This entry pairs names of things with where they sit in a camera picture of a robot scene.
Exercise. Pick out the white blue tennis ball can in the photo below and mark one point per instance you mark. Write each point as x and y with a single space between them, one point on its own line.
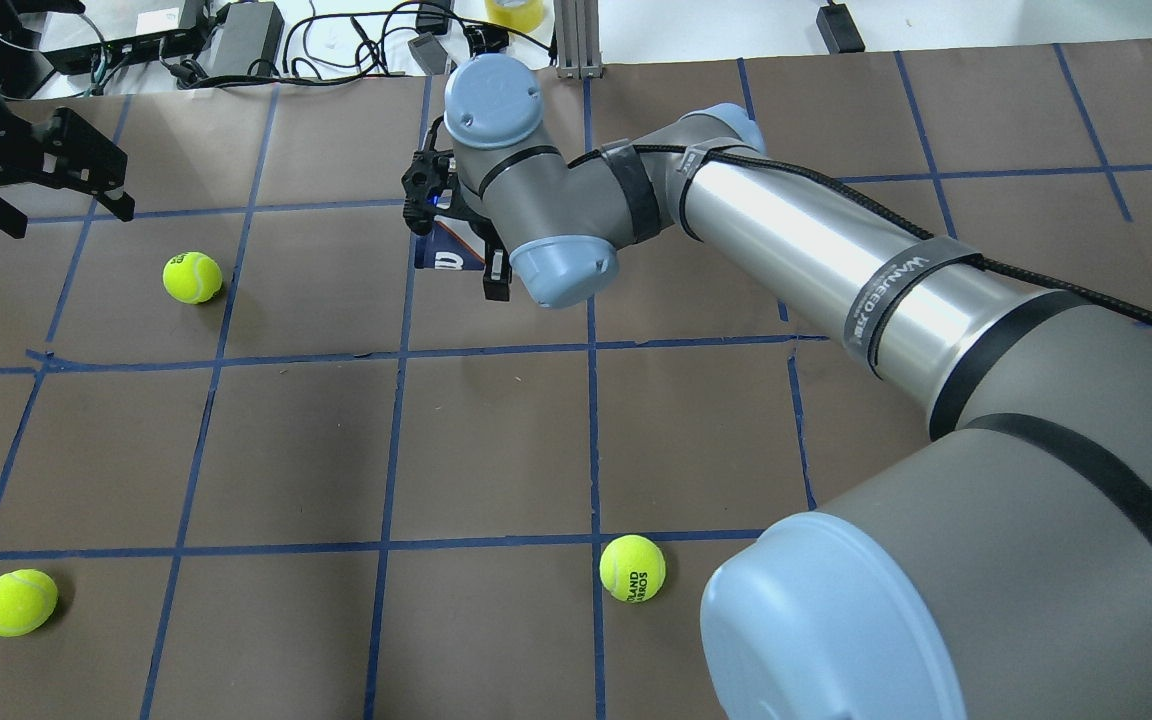
448 252

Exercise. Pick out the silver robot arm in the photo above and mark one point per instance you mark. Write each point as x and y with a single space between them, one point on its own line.
1002 571

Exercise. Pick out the yellow tennis ball middle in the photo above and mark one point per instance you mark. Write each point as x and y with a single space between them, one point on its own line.
192 278

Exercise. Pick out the yellow tennis ball printed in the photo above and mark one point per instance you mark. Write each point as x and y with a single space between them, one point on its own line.
632 569

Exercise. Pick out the yellow tennis ball far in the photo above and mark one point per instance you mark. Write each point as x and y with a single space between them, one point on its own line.
28 598

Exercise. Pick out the black power adapter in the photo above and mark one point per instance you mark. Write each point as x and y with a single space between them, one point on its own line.
248 36

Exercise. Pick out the yellow tape roll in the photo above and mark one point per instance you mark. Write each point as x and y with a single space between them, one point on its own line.
523 16

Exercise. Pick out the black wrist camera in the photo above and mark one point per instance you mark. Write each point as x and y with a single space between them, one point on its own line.
426 179

